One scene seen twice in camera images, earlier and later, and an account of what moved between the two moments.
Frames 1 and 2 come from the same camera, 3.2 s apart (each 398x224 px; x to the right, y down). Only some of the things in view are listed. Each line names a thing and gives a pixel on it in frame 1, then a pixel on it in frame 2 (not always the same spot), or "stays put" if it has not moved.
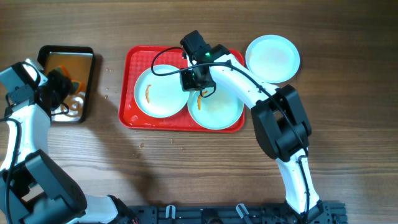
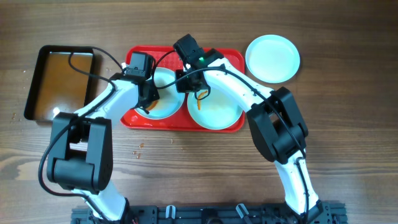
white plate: x=220 y=111 stays put
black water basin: x=79 y=62 stays put
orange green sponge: x=78 y=86 -> x=152 y=105
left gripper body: x=54 y=88 -> x=152 y=94
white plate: x=274 y=58 stays put
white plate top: x=160 y=96 stays put
